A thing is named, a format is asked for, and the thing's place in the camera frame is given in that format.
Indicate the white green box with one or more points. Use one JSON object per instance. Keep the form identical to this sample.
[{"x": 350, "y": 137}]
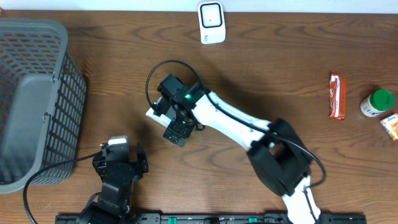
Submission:
[{"x": 161, "y": 112}]

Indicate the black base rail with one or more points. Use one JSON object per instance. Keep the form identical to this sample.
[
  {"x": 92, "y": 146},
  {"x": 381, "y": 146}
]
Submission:
[{"x": 273, "y": 218}]

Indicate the orange chocolate bar wrapper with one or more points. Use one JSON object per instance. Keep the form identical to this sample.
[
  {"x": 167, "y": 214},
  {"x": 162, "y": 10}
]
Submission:
[{"x": 337, "y": 89}]

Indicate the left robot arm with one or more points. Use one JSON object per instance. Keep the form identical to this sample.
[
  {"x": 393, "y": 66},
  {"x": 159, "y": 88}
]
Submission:
[{"x": 110, "y": 205}]

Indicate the green lid jar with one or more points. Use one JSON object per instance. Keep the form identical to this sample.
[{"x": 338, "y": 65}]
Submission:
[{"x": 377, "y": 103}]

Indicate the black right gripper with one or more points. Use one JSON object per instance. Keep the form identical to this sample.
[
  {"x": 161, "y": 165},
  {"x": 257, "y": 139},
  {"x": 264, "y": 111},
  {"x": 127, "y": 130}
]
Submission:
[{"x": 182, "y": 132}]

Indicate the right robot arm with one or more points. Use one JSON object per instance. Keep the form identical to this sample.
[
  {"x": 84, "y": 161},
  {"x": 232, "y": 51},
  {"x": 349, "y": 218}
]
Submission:
[{"x": 277, "y": 155}]

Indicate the small orange packet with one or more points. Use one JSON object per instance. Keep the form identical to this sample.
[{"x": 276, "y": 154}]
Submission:
[{"x": 390, "y": 124}]

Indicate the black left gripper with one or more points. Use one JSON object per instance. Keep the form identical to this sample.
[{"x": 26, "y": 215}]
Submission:
[{"x": 141, "y": 167}]

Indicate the white barcode scanner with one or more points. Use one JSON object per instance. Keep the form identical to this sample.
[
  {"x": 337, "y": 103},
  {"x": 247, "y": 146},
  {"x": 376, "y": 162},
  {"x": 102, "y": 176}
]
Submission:
[{"x": 211, "y": 22}]

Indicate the grey plastic basket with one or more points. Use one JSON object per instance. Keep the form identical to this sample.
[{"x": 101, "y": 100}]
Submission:
[{"x": 43, "y": 96}]

